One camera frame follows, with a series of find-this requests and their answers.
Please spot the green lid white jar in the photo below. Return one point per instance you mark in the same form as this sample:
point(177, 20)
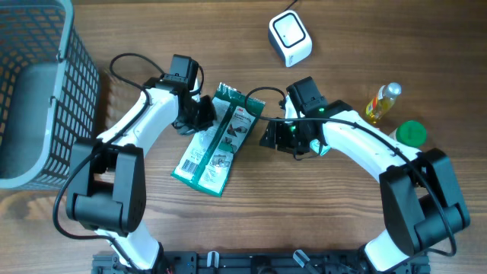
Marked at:
point(411, 133)

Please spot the mint green wipes packet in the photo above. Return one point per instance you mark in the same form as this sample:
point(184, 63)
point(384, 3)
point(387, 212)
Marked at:
point(319, 148)

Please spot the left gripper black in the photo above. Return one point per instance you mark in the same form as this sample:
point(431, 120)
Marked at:
point(209, 116)

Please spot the white barcode scanner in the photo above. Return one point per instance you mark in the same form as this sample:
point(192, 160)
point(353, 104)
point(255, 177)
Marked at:
point(289, 38)

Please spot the yellow liquid small bottle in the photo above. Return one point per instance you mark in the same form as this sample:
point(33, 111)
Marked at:
point(382, 102)

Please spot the grey plastic mesh basket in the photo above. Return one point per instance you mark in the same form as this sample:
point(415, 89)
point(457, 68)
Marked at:
point(50, 88)

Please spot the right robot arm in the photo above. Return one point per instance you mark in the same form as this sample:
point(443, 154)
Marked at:
point(421, 198)

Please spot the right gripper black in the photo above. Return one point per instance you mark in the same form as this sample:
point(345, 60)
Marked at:
point(275, 130)

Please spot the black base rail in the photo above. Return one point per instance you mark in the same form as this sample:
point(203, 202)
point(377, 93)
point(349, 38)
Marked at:
point(330, 261)

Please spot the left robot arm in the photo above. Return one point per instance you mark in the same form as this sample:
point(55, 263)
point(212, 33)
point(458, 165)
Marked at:
point(106, 190)

